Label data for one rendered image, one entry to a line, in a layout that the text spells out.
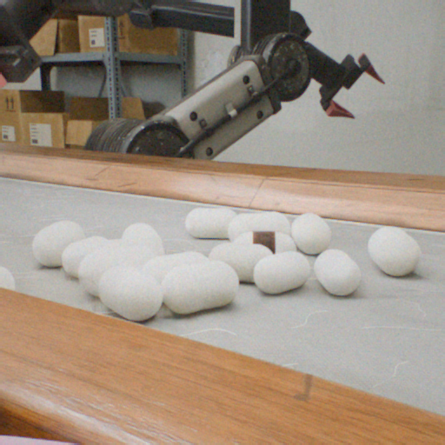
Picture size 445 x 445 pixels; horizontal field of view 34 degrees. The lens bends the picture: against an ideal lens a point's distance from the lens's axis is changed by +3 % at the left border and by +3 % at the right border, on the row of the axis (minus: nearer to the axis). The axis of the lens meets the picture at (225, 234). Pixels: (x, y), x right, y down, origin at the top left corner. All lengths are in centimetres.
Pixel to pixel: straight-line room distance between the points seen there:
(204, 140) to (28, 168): 37
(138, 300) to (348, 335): 8
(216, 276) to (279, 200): 27
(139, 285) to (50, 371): 11
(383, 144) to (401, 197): 219
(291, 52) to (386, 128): 152
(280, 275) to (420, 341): 7
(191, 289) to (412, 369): 9
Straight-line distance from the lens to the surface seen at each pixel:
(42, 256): 38
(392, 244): 36
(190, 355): 18
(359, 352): 26
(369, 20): 275
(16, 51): 68
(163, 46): 317
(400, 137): 266
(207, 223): 44
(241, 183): 58
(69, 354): 19
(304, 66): 122
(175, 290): 28
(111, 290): 29
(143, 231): 37
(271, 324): 28
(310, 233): 39
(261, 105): 114
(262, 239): 36
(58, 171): 74
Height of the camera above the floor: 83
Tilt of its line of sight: 11 degrees down
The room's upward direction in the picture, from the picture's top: straight up
